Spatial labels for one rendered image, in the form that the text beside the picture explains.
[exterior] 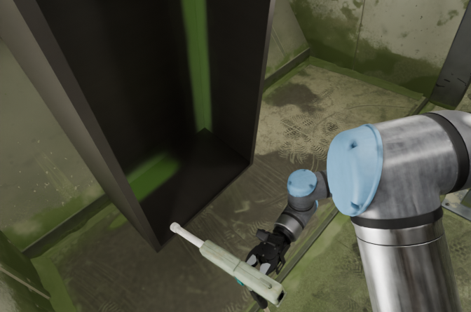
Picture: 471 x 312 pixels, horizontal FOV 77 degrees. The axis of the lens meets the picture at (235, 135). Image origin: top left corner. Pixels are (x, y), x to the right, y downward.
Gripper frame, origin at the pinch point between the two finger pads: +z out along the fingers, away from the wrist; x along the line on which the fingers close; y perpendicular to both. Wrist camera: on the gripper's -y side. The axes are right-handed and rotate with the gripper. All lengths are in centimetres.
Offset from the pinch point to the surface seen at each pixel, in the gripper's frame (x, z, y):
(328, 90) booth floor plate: 66, -181, 49
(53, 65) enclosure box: 7, 8, -75
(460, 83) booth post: -21, -205, 49
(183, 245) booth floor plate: 73, -10, 48
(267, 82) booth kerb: 109, -158, 31
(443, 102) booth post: -12, -206, 67
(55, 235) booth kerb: 133, 31, 26
